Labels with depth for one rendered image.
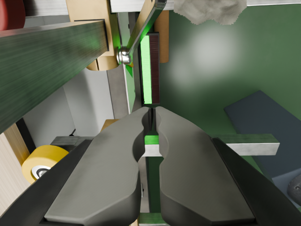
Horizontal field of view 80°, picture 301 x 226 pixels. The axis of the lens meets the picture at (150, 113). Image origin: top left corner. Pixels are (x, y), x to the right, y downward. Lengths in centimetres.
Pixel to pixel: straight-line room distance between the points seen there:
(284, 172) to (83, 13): 86
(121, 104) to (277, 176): 68
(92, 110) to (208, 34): 81
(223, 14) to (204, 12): 2
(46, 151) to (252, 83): 121
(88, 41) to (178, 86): 104
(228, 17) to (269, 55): 106
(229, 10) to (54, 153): 33
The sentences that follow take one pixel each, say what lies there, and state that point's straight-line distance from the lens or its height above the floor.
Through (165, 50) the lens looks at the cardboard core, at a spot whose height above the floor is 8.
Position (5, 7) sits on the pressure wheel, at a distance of 26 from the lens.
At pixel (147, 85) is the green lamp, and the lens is 44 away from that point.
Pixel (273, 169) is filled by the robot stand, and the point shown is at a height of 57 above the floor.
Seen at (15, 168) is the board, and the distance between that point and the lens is 40.
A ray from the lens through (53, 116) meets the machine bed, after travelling 55.
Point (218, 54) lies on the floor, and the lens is 119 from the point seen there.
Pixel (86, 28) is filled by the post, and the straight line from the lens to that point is 19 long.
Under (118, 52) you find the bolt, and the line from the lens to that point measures 27.
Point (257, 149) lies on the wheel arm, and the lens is 40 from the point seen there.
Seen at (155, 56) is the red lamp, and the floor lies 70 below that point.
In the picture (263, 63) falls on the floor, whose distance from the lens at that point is 132.
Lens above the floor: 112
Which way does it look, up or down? 61 degrees down
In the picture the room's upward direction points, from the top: 176 degrees counter-clockwise
